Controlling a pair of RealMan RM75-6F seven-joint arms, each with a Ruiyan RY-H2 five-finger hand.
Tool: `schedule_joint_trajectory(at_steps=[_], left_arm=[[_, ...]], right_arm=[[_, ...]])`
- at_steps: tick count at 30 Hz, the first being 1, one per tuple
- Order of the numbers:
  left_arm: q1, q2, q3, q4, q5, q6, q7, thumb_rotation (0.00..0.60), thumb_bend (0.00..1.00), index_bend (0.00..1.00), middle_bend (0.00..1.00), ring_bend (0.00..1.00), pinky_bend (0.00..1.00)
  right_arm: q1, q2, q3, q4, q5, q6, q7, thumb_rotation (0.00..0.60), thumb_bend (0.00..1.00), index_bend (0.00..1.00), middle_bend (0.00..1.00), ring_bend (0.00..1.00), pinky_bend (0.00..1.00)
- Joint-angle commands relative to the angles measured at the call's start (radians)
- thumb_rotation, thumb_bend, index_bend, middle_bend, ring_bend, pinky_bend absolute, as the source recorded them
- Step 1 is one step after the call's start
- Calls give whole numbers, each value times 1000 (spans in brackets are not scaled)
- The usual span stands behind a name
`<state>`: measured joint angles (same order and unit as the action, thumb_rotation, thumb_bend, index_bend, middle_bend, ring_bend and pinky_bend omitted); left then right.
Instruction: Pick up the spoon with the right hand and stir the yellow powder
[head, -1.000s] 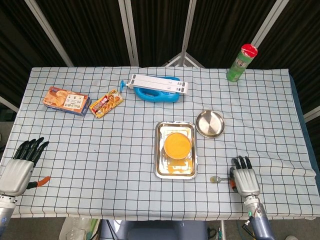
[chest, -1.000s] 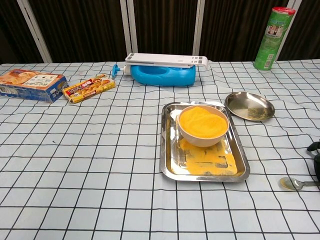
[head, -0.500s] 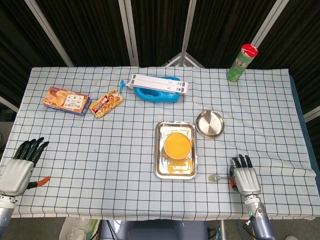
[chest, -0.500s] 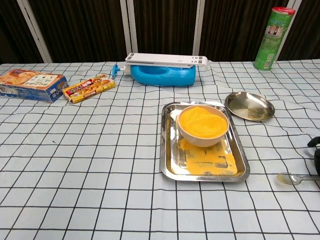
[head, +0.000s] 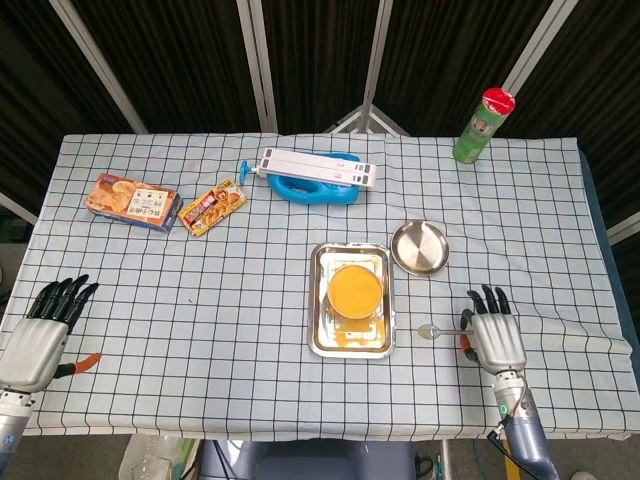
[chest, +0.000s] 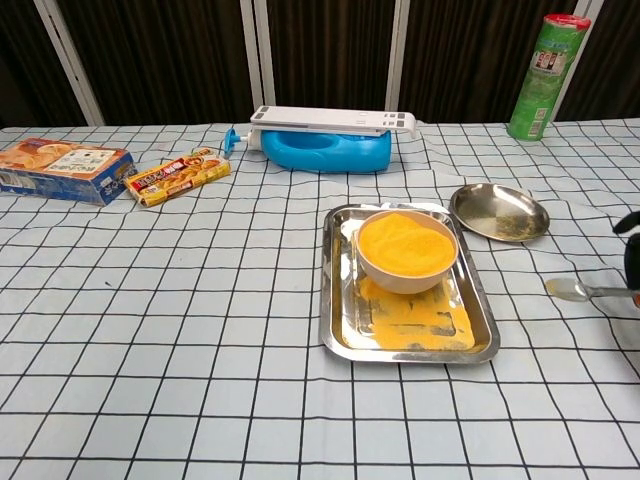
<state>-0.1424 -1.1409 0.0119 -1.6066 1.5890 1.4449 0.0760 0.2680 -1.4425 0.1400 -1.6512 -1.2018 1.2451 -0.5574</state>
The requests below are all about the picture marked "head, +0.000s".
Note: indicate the white screen frame post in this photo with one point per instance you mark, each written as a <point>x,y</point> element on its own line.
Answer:
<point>100,65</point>
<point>375,50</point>
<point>257,60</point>
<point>532,47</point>

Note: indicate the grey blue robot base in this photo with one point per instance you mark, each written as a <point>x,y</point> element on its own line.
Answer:
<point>310,460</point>

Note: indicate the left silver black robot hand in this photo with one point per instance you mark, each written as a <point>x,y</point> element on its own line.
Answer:
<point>30,352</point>

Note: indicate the round steel plate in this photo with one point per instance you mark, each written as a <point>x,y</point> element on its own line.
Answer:
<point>420,249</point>

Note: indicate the small metal spoon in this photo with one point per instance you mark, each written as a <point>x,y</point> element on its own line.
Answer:
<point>428,330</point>

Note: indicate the checkered light blue tablecloth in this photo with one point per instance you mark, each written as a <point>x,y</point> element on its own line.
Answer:
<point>200,310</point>

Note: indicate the green can with red lid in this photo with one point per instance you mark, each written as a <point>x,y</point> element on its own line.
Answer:
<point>475,132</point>

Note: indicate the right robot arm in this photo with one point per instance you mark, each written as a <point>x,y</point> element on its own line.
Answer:
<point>525,440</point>

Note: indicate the orange bowl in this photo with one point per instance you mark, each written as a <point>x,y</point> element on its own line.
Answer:
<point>379,300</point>

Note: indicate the clear plastic bag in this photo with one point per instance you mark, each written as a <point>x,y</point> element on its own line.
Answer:
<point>150,460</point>

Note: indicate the rectangular steel tray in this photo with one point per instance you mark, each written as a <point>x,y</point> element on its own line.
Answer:
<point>320,345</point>

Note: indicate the black corrugated screen panel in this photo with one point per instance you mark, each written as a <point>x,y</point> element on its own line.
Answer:
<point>590,75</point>
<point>30,75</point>
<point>320,50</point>
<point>450,50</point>
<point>175,60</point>

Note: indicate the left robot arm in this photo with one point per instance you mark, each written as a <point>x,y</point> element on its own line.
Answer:
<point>10,425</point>

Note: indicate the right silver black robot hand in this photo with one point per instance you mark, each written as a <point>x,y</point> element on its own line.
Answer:
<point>497,342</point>

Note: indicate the yellow red curry box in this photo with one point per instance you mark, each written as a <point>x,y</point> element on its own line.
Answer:
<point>212,209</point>

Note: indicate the orange blue cookie box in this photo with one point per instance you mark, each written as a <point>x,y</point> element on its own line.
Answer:
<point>130,200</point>

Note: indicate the white power strip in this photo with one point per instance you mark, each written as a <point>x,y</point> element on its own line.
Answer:
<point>315,166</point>

